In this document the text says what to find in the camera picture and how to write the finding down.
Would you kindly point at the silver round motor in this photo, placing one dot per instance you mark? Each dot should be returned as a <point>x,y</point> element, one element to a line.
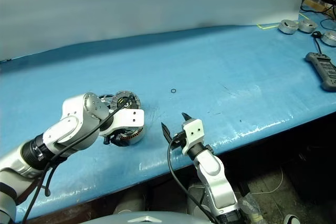
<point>330,37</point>
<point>307,25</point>
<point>288,26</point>

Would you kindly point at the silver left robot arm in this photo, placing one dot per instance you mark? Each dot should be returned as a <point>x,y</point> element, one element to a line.
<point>71,129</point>

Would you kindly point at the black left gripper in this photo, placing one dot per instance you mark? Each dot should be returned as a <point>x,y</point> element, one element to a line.
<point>115,138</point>

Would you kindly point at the white round object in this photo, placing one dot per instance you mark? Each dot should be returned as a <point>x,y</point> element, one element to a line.
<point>292,219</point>

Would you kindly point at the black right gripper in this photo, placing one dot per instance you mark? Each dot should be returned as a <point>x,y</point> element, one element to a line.
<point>179,138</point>

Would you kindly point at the silver spoked rotor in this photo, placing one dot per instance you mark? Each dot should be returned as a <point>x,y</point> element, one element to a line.
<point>104,97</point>

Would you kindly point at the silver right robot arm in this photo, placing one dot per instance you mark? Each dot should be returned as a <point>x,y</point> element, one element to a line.
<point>212,171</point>

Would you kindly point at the blue table cover sheet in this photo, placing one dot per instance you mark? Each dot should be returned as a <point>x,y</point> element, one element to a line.
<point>210,72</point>

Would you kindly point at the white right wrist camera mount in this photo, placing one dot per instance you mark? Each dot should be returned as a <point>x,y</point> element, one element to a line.
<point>194,134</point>

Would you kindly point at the yellow-green tape strip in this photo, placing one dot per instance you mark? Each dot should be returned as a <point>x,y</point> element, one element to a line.
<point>266,27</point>

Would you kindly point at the grey robot torso shell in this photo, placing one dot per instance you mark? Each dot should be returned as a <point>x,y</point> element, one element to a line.
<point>147,218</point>

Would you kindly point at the grey rounded cylinder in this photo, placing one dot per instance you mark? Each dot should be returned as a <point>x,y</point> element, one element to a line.
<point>128,204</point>
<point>195,195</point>

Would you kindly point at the silver round motor housing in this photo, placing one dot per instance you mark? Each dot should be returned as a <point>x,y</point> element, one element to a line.
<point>137,134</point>

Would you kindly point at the grey handheld controller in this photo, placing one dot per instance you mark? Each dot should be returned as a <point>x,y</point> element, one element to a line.
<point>324,70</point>

